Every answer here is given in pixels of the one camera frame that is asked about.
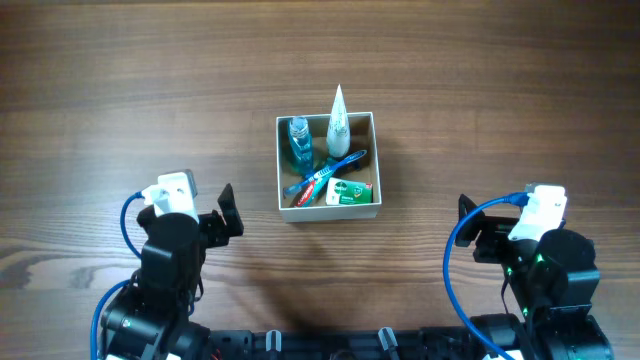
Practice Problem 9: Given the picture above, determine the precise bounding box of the green soap box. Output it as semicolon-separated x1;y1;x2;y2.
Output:
325;177;373;206

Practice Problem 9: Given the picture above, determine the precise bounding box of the teal toothpaste tube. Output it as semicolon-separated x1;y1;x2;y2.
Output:
295;158;338;208

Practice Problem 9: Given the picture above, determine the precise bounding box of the blue mouthwash bottle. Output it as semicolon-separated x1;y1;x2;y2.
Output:
288;116;314;176

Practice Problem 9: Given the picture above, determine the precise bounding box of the white lotion tube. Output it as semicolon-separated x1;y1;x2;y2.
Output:
326;85;351;158

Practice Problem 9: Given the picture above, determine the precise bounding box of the blue white toothbrush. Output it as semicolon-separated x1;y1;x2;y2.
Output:
283;150;367;197

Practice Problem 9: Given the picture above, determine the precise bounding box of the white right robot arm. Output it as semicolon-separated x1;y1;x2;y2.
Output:
443;186;614;359

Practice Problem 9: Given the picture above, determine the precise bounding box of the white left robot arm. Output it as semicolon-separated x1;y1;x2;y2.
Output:
89;184;244;359

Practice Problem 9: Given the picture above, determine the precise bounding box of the white cardboard box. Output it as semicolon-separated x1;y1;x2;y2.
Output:
275;112;382;223

